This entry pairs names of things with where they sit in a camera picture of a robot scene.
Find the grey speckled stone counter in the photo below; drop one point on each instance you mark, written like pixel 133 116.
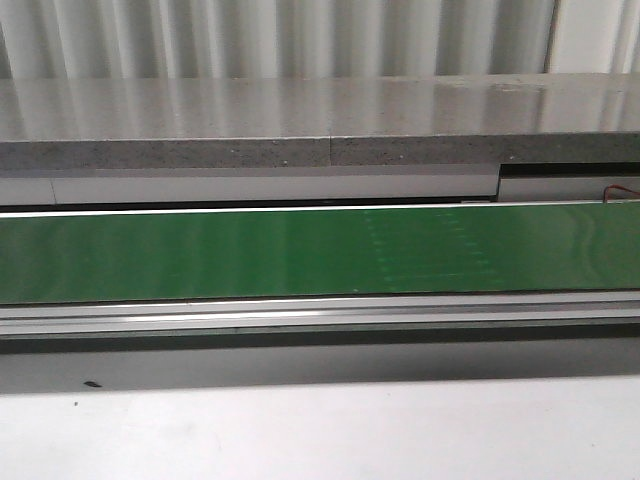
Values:
pixel 139 124

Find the green conveyor belt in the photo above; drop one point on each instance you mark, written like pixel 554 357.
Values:
pixel 75 257

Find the white pleated curtain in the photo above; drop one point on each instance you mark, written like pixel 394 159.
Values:
pixel 315 39

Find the aluminium conveyor frame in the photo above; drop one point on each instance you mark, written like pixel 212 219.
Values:
pixel 316 320

